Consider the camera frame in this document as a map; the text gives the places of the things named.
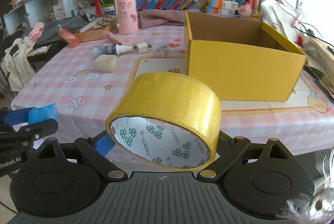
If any yellow packing tape roll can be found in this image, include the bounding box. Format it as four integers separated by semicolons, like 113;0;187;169
105;72;221;171

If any white tote bag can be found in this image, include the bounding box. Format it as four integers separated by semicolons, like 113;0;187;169
1;36;36;92

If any pink checkered tablecloth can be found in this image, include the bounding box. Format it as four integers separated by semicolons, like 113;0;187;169
11;24;334;165

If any cream white eraser block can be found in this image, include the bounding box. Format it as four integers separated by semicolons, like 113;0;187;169
93;54;118;73

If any pink pump bottle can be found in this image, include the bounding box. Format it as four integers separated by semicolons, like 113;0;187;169
57;25;80;48

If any yellow cardboard box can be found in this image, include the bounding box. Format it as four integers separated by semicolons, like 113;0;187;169
185;12;306;101

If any blue spray bottle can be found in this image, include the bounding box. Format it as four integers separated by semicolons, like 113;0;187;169
93;44;134;58

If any grey clothing pile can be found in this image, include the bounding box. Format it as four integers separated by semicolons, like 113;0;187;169
20;15;88;49

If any wooden chessboard box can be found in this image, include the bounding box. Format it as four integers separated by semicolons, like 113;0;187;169
74;15;117;43

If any small white charger cube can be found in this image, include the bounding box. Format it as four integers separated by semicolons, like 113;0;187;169
135;42;152;54

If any pink glove on table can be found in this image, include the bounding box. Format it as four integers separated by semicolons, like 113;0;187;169
102;31;137;45

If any red tassel ornament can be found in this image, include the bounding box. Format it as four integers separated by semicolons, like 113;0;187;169
94;0;102;17

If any pink pig plush toy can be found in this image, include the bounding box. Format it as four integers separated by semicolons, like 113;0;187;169
237;3;252;19

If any purple pink sweater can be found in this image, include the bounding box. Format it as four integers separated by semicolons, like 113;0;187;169
138;9;243;30

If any orange white blue box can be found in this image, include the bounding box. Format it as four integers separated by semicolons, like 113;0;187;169
208;0;238;10

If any pink cylindrical sticker container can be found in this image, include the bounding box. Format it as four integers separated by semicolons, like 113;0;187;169
114;0;139;35

